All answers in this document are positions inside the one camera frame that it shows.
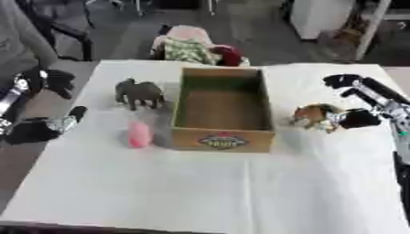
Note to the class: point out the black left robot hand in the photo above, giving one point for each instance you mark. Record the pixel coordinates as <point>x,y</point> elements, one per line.
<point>36,131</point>

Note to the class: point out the grey toy elephant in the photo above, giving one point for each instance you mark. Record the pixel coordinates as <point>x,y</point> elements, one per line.
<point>140,92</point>

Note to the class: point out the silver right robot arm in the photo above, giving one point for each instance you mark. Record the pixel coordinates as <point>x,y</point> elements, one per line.
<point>401,128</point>

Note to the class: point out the black chair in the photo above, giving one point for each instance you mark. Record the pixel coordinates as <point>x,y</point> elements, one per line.
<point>64,21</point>

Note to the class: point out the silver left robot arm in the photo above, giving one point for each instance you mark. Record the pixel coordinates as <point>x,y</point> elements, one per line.
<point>7,102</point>

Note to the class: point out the green patterned cloth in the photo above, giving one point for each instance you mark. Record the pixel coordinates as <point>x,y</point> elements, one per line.
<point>187,51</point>

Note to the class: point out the white cabinet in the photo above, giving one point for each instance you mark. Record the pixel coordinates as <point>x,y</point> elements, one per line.
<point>320,18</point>

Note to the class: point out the pink cloth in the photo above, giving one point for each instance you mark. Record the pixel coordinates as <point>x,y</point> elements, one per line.
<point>184,33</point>

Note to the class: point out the red soft item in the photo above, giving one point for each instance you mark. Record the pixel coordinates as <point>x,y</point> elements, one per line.
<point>230,55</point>

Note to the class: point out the pink toy pig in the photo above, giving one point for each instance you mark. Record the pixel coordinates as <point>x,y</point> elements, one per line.
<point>140,134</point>

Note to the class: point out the tan cardboard box green inside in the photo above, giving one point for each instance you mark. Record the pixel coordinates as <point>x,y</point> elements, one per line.
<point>223,113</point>

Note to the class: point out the person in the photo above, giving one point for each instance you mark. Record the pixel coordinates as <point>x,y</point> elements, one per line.
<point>18,39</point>

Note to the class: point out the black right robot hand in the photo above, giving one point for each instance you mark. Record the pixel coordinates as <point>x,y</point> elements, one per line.
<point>359,119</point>

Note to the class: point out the brown toy animal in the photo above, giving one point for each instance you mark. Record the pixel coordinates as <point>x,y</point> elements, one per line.
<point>315,115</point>

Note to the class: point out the white post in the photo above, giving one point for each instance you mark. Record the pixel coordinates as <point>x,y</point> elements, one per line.
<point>371,29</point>

